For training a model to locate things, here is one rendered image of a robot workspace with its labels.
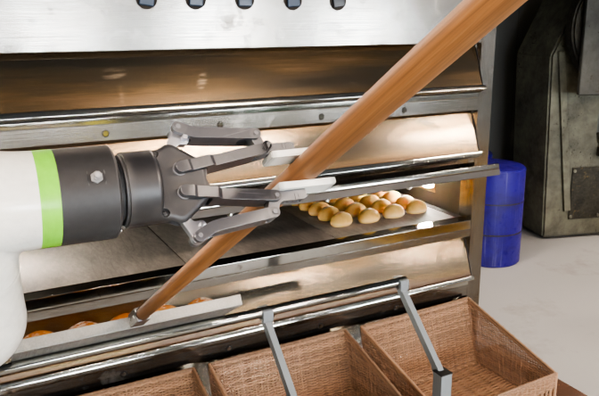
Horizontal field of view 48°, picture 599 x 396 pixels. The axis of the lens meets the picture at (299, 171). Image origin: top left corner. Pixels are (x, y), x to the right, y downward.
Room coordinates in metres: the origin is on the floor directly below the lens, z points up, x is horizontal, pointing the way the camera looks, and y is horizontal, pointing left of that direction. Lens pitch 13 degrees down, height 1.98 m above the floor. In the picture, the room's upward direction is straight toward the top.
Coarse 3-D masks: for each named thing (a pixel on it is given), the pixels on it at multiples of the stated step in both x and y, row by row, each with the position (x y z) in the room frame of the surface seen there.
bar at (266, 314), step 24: (360, 288) 1.93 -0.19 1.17; (384, 288) 1.97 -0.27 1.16; (240, 312) 1.75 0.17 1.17; (264, 312) 1.76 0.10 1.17; (408, 312) 1.96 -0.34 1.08; (144, 336) 1.61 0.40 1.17; (168, 336) 1.64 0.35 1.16; (24, 360) 1.48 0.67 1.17; (48, 360) 1.50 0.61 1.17; (72, 360) 1.53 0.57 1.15; (432, 360) 1.85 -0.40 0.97; (288, 384) 1.65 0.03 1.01; (432, 384) 1.83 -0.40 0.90
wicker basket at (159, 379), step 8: (192, 368) 2.02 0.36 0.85; (160, 376) 1.97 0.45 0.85; (168, 376) 1.98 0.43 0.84; (176, 376) 1.99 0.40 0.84; (184, 376) 2.00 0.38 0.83; (192, 376) 2.02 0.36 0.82; (128, 384) 1.92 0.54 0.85; (136, 384) 1.93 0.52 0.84; (144, 384) 1.94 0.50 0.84; (152, 384) 1.95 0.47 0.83; (160, 384) 1.96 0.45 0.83; (168, 384) 1.97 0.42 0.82; (176, 384) 1.99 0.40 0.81; (184, 384) 2.00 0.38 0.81; (192, 384) 2.01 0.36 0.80; (200, 384) 1.95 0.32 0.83; (88, 392) 1.87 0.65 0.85; (96, 392) 1.87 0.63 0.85; (104, 392) 1.88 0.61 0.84; (112, 392) 1.89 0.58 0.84; (120, 392) 1.91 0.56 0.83; (128, 392) 1.92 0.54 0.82; (136, 392) 1.93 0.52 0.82; (144, 392) 1.94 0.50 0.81; (152, 392) 1.95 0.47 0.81; (168, 392) 1.97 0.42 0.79; (176, 392) 1.98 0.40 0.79; (184, 392) 1.99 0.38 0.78; (192, 392) 2.00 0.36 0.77; (200, 392) 1.97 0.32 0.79
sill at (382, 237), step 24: (336, 240) 2.36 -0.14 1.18; (360, 240) 2.37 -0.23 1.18; (384, 240) 2.42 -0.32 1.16; (408, 240) 2.48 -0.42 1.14; (216, 264) 2.12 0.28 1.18; (240, 264) 2.14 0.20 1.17; (264, 264) 2.19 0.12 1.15; (72, 288) 1.91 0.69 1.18; (96, 288) 1.92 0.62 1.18; (120, 288) 1.95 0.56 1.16; (144, 288) 1.99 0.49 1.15
